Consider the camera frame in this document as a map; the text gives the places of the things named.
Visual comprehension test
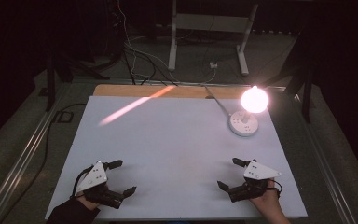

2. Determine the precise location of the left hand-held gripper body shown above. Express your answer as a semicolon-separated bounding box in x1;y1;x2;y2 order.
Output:
73;160;126;210

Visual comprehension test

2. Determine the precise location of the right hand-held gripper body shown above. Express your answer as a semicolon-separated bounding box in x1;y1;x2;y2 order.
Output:
227;159;283;203

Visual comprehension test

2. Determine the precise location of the person's right hand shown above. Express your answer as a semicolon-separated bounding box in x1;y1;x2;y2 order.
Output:
249;179;282;218

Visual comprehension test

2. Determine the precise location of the person's left hand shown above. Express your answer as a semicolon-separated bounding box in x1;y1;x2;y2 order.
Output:
76;191;103;213

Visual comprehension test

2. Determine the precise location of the white desk lamp round bulb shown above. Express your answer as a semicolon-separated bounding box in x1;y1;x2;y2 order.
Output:
227;84;270;138

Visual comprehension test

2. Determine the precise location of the dark metal stand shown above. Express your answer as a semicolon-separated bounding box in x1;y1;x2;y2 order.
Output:
260;31;317;124

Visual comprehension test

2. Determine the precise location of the black tripod stand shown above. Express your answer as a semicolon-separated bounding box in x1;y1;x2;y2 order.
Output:
38;49;110;112

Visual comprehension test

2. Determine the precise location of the white metal stand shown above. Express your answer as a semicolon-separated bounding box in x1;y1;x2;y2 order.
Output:
167;0;259;77

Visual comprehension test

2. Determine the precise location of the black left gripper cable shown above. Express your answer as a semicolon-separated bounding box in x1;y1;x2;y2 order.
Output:
70;166;95;199

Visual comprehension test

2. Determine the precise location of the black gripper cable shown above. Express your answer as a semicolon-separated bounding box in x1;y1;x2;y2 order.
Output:
268;177;284;199
70;166;95;199

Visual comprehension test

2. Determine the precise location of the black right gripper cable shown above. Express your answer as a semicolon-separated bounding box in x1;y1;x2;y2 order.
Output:
268;177;284;199

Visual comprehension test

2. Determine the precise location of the long black floor cable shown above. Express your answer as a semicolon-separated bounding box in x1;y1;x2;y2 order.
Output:
0;103;88;222

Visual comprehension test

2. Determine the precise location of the grey lamp cable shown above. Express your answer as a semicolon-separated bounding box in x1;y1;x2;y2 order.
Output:
202;84;233;119

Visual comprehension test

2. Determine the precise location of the aluminium rail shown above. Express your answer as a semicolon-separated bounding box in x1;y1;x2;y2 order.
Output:
0;83;73;224
293;92;357;224

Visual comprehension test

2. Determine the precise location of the black floor cable bundle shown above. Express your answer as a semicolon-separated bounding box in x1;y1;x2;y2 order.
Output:
122;46;179;87

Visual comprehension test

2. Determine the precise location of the white floor cable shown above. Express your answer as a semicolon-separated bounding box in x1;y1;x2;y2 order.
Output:
116;0;218;86

